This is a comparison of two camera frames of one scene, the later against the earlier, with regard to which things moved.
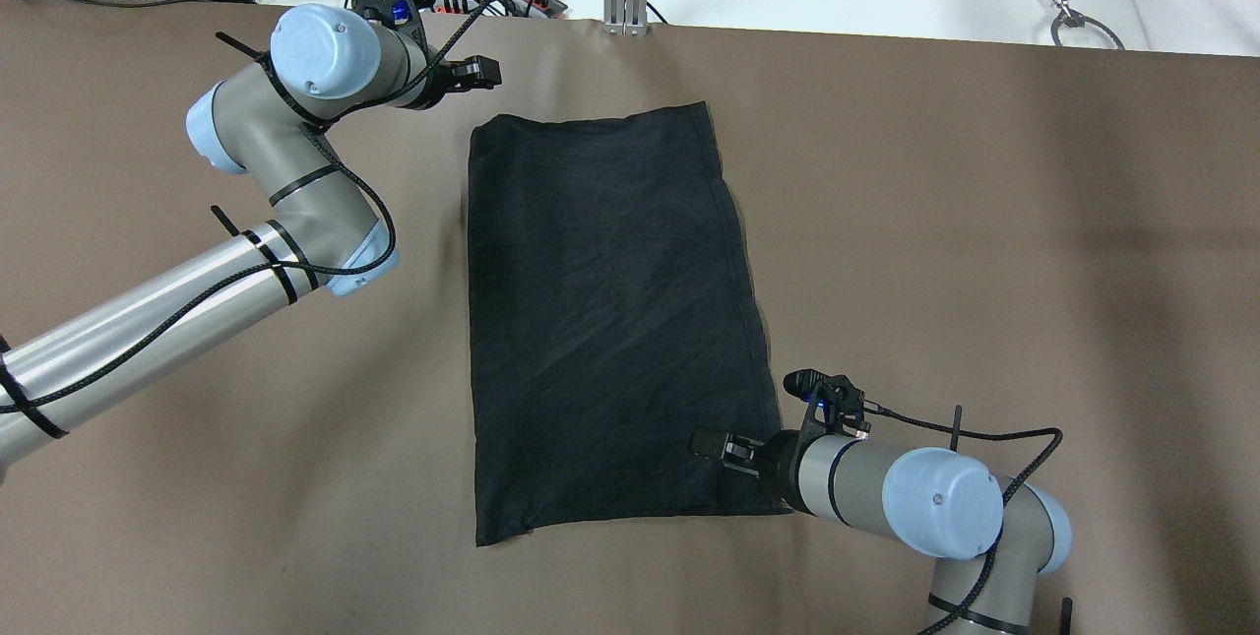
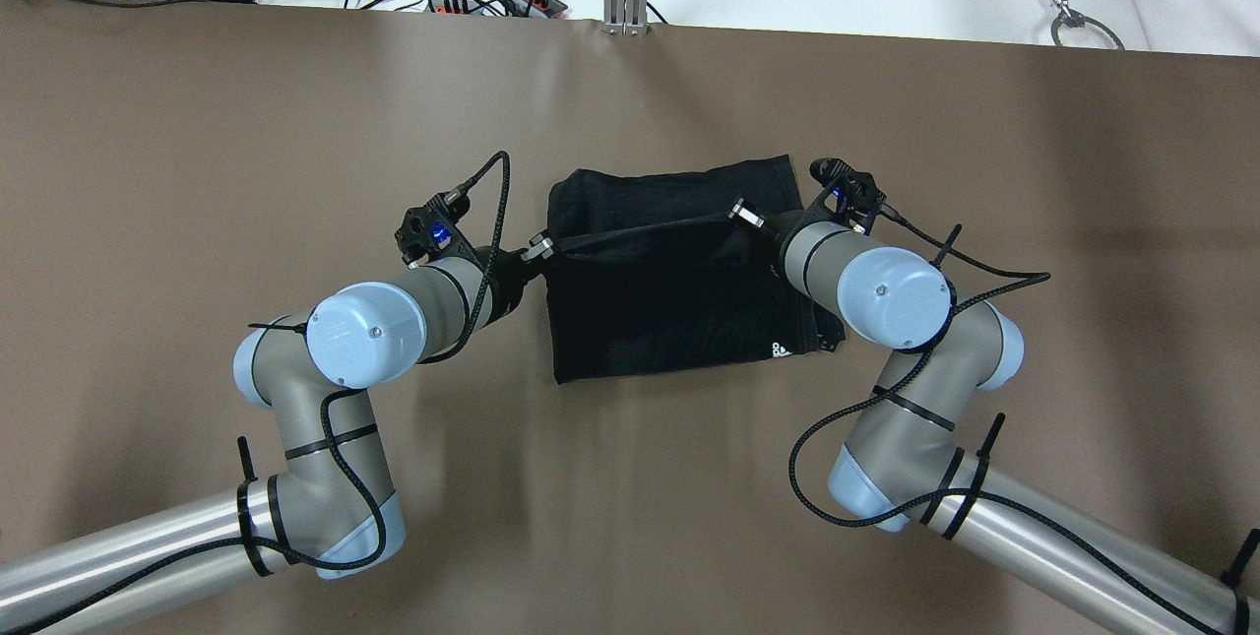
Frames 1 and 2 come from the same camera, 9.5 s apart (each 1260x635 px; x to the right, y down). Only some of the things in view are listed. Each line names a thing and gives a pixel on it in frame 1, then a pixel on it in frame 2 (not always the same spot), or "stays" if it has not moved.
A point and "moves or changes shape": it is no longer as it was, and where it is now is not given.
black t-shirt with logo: [612, 312] moves or changes shape
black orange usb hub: [524, 1] stays
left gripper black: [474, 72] -> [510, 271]
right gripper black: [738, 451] -> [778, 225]
